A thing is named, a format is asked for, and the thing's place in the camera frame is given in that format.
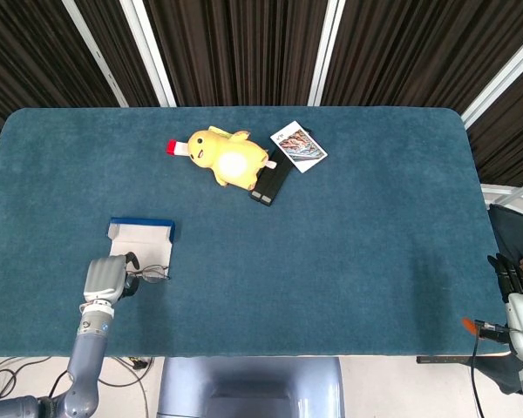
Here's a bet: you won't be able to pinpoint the blue printed glasses case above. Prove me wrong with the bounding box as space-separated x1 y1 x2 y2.
106 216 176 280

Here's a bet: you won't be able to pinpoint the red and white small box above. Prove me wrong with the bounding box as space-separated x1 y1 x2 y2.
165 138 192 158

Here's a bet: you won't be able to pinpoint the white metal frame post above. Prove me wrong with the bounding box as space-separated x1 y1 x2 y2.
307 0 346 107
119 0 178 108
460 25 523 130
62 0 128 108

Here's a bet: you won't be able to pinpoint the black folding phone stand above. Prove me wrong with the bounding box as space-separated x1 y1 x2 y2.
248 146 294 208

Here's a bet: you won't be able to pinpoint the thin-framed eyeglasses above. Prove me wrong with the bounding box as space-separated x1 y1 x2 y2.
126 264 172 284

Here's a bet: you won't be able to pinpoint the white printed picture card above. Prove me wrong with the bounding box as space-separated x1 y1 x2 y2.
268 120 329 174

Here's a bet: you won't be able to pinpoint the blue grey robot torso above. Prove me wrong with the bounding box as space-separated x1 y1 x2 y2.
156 356 345 418

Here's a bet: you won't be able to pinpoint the grey coiled floor cable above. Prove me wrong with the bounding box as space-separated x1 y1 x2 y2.
0 356 51 402

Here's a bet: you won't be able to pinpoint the black floor cable with plug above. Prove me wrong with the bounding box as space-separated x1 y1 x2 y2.
47 356 154 418

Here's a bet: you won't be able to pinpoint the thin black hand cable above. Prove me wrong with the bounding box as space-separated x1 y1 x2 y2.
469 337 486 418

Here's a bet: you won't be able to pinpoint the yellow plush toy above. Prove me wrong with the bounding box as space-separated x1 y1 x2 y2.
187 125 271 191

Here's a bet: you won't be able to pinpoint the person in dark clothes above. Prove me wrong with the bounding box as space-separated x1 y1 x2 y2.
487 204 523 288

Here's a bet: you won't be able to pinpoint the blue velvet table cloth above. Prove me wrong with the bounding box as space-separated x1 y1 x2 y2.
0 106 513 359

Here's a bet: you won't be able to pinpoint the white metal frame rail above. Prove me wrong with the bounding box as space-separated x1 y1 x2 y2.
480 181 523 215

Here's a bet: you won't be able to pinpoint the brown pleated curtain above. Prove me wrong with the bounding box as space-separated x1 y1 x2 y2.
0 0 523 188

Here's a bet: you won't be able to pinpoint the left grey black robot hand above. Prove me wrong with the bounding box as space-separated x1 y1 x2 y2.
83 252 141 304

